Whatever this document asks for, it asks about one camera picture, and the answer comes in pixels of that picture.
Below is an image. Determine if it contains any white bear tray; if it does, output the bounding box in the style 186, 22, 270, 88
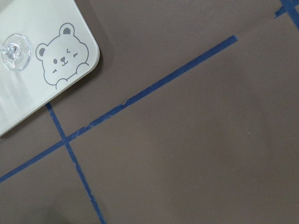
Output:
0, 0, 100, 134

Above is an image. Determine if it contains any clear wine glass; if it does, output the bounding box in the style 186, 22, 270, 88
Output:
0, 34, 31, 71

